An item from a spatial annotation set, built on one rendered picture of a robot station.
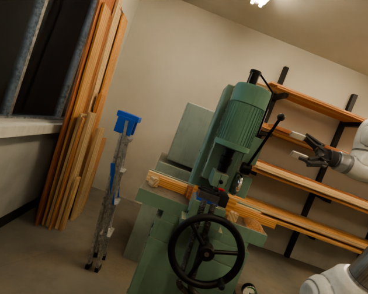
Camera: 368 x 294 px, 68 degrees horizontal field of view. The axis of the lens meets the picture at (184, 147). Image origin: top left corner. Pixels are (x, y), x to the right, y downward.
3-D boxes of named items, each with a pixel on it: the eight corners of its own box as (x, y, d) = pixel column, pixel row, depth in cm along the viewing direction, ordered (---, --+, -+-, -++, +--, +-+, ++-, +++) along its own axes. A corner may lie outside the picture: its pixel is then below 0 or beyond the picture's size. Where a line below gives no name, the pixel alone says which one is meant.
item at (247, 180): (229, 193, 151) (237, 172, 150) (227, 190, 158) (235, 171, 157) (245, 199, 151) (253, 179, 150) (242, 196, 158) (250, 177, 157)
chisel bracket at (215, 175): (208, 188, 130) (215, 171, 130) (207, 182, 144) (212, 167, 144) (223, 193, 130) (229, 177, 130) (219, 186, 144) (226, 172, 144)
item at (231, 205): (188, 200, 128) (194, 185, 128) (188, 199, 130) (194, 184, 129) (231, 216, 128) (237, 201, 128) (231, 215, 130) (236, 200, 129)
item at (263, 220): (156, 184, 135) (159, 177, 135) (156, 184, 137) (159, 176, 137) (274, 228, 135) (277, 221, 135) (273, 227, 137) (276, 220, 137)
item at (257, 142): (241, 160, 151) (251, 135, 150) (238, 158, 160) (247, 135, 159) (255, 165, 151) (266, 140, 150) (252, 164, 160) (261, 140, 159)
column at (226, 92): (180, 203, 155) (227, 83, 149) (181, 194, 177) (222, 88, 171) (218, 217, 155) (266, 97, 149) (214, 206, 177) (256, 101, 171)
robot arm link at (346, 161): (338, 163, 130) (326, 158, 130) (351, 150, 124) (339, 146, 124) (342, 177, 124) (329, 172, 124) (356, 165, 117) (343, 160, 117)
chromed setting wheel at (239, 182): (231, 197, 142) (240, 175, 141) (228, 191, 155) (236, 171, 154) (236, 199, 142) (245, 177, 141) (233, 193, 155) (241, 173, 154)
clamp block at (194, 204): (184, 219, 110) (193, 199, 110) (185, 209, 124) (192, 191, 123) (219, 232, 110) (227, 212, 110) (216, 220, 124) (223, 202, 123)
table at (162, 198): (129, 206, 110) (134, 192, 110) (142, 189, 141) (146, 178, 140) (269, 259, 111) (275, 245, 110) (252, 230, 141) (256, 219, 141)
